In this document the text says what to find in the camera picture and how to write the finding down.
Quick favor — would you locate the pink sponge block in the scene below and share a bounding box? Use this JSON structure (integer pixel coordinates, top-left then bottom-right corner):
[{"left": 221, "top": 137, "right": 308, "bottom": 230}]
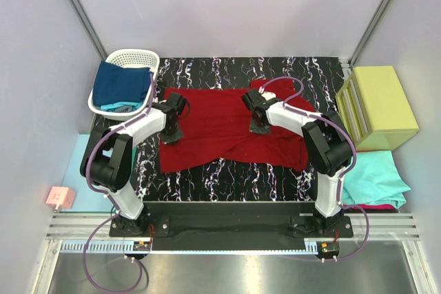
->
[{"left": 45, "top": 186, "right": 76, "bottom": 209}]

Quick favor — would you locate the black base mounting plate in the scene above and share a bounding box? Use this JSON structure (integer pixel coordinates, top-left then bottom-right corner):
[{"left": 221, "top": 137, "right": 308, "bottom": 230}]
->
[{"left": 110, "top": 202, "right": 353, "bottom": 254}]

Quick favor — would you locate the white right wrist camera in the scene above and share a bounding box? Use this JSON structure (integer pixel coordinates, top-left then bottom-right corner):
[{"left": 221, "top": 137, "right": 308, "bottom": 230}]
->
[{"left": 258, "top": 89, "right": 276, "bottom": 101}]

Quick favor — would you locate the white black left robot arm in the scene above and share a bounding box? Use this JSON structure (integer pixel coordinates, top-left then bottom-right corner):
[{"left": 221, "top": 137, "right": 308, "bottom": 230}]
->
[{"left": 80, "top": 92, "right": 190, "bottom": 236}]

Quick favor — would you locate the yellow drawer box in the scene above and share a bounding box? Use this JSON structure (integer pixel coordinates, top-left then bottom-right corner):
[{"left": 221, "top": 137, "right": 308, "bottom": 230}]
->
[{"left": 336, "top": 66, "right": 419, "bottom": 152}]

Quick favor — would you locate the folded magenta t-shirt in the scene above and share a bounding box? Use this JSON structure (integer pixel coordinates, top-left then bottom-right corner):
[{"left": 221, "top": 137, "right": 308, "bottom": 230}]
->
[{"left": 359, "top": 204, "right": 396, "bottom": 211}]

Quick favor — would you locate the folded turquoise t-shirt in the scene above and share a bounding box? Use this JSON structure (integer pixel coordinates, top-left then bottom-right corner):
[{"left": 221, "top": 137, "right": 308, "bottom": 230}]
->
[{"left": 342, "top": 151, "right": 411, "bottom": 209}]

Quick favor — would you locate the navy blue t-shirt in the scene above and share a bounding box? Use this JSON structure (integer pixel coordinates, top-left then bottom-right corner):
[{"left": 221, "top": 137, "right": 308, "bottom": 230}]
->
[{"left": 92, "top": 61, "right": 153, "bottom": 107}]

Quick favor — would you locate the red t-shirt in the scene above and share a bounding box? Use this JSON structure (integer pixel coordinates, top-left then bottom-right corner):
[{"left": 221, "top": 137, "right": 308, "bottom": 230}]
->
[{"left": 159, "top": 87, "right": 308, "bottom": 173}]

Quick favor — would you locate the white plastic laundry basket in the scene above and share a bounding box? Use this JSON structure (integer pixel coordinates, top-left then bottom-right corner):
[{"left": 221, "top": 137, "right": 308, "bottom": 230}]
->
[{"left": 88, "top": 49, "right": 160, "bottom": 122}]

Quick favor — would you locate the green clipboard with paper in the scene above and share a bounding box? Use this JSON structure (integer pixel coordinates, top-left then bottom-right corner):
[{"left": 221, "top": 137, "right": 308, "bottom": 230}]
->
[{"left": 62, "top": 134, "right": 113, "bottom": 214}]

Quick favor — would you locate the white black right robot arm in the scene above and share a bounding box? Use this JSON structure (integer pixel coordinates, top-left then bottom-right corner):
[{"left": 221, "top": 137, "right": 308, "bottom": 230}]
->
[{"left": 242, "top": 89, "right": 356, "bottom": 237}]

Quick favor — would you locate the light blue t-shirt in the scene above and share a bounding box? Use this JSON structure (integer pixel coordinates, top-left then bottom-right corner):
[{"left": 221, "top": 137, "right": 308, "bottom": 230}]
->
[{"left": 99, "top": 102, "right": 143, "bottom": 113}]

